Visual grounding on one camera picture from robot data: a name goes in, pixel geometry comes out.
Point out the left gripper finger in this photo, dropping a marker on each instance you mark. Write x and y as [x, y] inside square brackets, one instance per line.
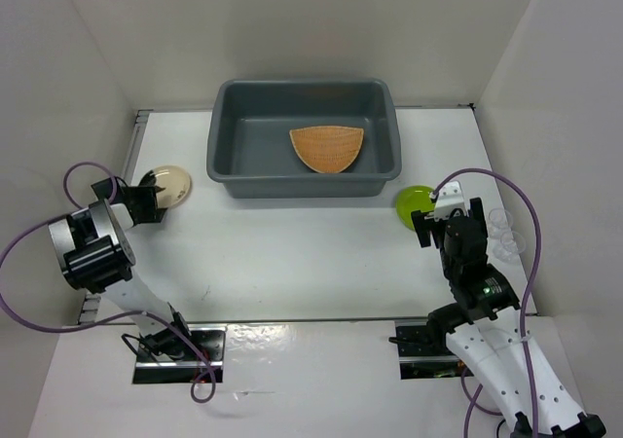
[147, 188]
[144, 212]

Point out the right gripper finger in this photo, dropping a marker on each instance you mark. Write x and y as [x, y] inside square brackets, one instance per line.
[424, 226]
[476, 212]

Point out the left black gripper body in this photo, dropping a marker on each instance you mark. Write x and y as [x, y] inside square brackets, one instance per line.
[136, 194]

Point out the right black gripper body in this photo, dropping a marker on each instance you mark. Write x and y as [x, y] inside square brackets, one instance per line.
[450, 266]

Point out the cream ceramic plate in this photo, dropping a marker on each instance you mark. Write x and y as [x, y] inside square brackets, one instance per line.
[172, 184]

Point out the woven bamboo fan-shaped basket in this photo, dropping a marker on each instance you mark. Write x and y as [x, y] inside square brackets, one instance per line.
[327, 149]

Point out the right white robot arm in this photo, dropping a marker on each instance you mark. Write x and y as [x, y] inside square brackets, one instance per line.
[482, 328]

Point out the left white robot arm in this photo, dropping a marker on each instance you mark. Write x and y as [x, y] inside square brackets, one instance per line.
[167, 329]

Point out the grey plastic bin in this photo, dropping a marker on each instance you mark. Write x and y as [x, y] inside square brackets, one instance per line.
[286, 139]

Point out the green plastic plate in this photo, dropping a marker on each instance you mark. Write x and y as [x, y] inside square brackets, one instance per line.
[413, 198]

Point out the clear plastic cups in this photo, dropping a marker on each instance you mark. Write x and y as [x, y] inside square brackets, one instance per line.
[508, 245]

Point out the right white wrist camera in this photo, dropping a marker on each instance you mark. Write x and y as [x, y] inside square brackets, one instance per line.
[448, 201]

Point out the aluminium table edge rail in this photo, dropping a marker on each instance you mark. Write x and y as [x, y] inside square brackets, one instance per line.
[118, 285]

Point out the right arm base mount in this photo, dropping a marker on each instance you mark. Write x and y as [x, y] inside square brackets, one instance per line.
[419, 357]

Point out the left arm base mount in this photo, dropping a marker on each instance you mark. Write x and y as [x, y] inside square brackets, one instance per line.
[152, 368]

